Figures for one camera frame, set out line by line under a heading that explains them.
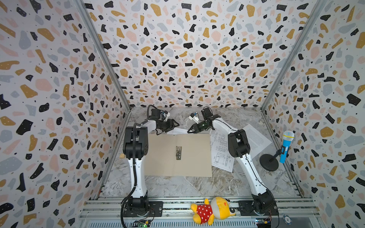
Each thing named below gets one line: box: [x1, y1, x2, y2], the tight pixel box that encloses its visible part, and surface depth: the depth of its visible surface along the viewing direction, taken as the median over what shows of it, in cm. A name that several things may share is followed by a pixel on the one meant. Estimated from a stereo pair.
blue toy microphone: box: [279, 130, 295, 164], surface depth 75 cm
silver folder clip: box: [175, 145, 183, 161], surface depth 97 cm
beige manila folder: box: [144, 133, 213, 178], surface depth 96 cm
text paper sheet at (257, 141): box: [242, 123, 272, 160], surface depth 105 cm
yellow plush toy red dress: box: [190, 196, 237, 226], surface depth 69 cm
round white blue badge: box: [282, 213, 293, 225], surface depth 73 cm
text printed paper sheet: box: [166, 127, 194, 135], surface depth 108 cm
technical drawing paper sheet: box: [209, 129, 235, 173], surface depth 95 cm
